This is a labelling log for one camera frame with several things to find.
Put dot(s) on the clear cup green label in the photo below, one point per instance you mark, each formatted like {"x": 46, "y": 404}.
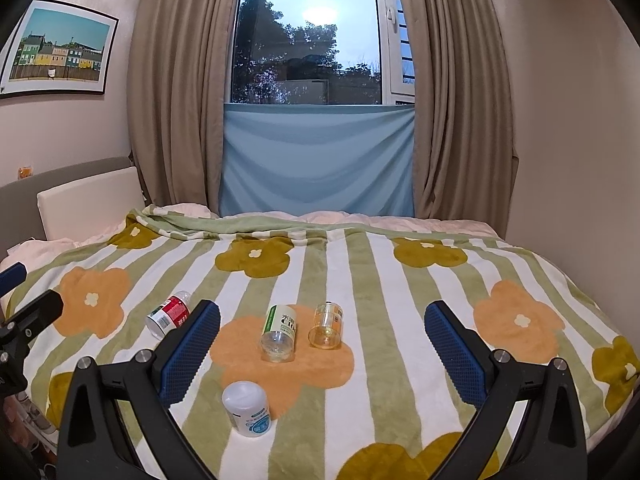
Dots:
{"x": 280, "y": 325}

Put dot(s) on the grey headboard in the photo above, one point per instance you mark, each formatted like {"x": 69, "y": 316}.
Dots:
{"x": 20, "y": 210}

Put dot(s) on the framed houses picture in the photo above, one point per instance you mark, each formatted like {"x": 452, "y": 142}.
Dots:
{"x": 60, "y": 47}

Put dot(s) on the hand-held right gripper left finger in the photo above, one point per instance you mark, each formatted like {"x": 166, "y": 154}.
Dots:
{"x": 192, "y": 350}

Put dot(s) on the light blue cloth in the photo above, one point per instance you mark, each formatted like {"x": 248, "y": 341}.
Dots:
{"x": 320, "y": 160}

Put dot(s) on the beige curtain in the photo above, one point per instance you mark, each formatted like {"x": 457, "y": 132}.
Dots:
{"x": 460, "y": 85}
{"x": 175, "y": 85}

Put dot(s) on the clear cup red label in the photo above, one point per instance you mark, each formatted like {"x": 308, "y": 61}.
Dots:
{"x": 167, "y": 312}

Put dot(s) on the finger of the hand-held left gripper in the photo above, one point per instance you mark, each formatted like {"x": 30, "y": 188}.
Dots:
{"x": 11, "y": 278}
{"x": 37, "y": 310}

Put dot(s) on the window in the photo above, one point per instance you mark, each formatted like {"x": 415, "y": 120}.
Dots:
{"x": 305, "y": 35}

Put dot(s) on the white cushion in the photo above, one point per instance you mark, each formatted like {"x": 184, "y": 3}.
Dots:
{"x": 90, "y": 205}

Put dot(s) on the small orange item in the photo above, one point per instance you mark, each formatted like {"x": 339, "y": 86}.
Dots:
{"x": 24, "y": 172}

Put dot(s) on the striped floral blanket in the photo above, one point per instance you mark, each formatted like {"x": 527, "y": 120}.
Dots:
{"x": 350, "y": 270}

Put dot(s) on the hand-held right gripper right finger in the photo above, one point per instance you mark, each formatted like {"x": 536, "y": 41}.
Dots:
{"x": 455, "y": 350}

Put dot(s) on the white cup blue label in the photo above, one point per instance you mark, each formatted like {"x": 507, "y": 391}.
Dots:
{"x": 247, "y": 407}

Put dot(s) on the amber clear cup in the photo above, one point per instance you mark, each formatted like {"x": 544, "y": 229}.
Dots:
{"x": 325, "y": 327}

